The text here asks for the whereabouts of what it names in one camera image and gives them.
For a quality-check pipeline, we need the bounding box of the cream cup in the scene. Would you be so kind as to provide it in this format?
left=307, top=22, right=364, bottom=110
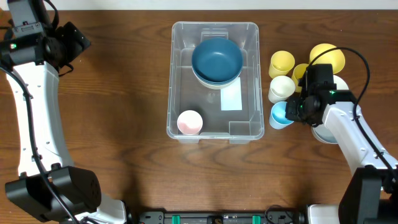
left=268, top=76, right=295, bottom=103

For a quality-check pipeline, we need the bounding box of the light blue cup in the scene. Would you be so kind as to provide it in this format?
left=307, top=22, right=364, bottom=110
left=269, top=101, right=293, bottom=129

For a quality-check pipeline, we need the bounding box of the beige bowl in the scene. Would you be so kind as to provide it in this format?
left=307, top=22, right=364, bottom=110
left=194, top=73, right=240, bottom=90

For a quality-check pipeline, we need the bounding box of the dark blue bowl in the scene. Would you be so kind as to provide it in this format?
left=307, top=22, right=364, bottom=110
left=192, top=65, right=242, bottom=89
left=192, top=37, right=243, bottom=70

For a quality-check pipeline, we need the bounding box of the dark blue bowl front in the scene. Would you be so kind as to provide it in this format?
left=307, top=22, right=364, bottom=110
left=192, top=65, right=242, bottom=89

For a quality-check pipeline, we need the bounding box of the pink cup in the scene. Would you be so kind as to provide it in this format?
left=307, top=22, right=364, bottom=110
left=177, top=110, right=203, bottom=135

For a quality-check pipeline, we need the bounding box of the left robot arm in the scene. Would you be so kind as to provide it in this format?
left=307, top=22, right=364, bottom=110
left=1, top=0, right=129, bottom=223

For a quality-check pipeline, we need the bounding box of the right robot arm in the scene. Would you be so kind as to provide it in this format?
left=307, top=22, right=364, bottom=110
left=285, top=64, right=397, bottom=223

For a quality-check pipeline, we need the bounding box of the white label in container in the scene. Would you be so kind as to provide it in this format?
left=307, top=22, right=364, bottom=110
left=220, top=77, right=243, bottom=111

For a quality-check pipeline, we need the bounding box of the clear plastic storage container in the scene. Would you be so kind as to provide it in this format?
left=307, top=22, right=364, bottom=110
left=166, top=21, right=265, bottom=144

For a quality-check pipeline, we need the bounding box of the white bowl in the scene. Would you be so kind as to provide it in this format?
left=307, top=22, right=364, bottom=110
left=333, top=75, right=349, bottom=90

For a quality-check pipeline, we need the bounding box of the yellow cup right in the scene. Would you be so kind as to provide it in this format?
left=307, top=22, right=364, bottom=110
left=291, top=63, right=308, bottom=93

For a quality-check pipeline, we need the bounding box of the yellow cup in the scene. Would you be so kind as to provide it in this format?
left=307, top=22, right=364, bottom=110
left=269, top=50, right=295, bottom=78
left=291, top=63, right=308, bottom=93

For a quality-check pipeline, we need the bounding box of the yellow bowl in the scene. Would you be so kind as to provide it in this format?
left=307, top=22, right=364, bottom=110
left=309, top=44, right=346, bottom=74

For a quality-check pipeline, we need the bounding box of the light grey bowl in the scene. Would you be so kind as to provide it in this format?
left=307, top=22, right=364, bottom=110
left=311, top=124, right=338, bottom=144

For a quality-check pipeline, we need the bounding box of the yellow cup left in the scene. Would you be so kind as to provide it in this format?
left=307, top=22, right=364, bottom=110
left=269, top=50, right=295, bottom=78

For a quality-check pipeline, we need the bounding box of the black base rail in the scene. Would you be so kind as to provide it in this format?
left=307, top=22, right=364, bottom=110
left=138, top=208, right=307, bottom=224

